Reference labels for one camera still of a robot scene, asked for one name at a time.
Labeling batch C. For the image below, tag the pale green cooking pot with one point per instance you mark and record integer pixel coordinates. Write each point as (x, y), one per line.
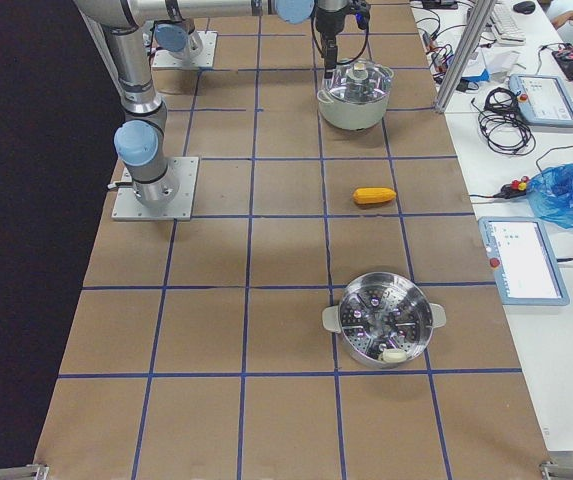
(348, 116)

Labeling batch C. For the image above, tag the glass pot lid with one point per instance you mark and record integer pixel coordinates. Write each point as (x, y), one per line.
(360, 82)

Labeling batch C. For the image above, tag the black computer mouse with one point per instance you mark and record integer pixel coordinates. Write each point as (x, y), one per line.
(524, 7)

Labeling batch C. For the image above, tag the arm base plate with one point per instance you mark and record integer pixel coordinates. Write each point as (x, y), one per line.
(179, 50)
(170, 198)

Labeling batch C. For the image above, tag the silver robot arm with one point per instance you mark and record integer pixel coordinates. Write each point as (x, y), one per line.
(292, 12)
(139, 141)

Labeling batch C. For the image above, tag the yellow corn cob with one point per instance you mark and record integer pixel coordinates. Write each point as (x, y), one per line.
(373, 195)

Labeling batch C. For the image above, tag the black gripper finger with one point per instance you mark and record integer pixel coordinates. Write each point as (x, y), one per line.
(330, 60)

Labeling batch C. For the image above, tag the lower teach pendant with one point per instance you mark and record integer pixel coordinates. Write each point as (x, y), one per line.
(522, 261)

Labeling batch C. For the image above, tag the red button controller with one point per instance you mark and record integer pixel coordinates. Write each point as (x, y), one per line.
(517, 188)

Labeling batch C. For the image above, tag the white keyboard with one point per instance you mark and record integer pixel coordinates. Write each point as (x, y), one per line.
(504, 27)

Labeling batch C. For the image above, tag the aluminium frame post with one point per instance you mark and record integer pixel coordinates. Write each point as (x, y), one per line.
(480, 14)

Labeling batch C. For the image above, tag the steel steamer basket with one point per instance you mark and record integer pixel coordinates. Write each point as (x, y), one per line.
(383, 320)

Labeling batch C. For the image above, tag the upper teach pendant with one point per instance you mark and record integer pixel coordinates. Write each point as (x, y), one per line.
(542, 100)

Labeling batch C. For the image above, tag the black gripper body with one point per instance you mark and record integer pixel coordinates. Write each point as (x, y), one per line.
(328, 22)

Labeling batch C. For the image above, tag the teach pendant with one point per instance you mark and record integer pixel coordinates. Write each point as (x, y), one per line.
(522, 261)
(542, 100)

